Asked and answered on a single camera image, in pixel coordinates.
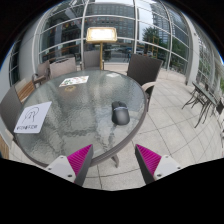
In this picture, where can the colourful printed menu card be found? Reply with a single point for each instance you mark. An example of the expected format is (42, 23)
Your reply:
(74, 81)

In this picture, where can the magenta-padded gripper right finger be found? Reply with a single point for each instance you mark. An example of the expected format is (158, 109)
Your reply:
(150, 160)

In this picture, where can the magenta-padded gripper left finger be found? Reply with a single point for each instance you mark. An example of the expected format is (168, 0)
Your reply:
(78, 160)

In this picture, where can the wooden slatted bench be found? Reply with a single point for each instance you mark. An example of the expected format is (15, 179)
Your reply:
(4, 146)
(25, 90)

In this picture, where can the gold menu stand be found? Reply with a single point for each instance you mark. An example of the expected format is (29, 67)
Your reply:
(101, 35)

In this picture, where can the tan tape roll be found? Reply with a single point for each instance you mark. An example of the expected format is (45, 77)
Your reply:
(70, 88)

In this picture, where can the black computer mouse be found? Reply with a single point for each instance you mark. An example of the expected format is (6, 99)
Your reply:
(120, 115)

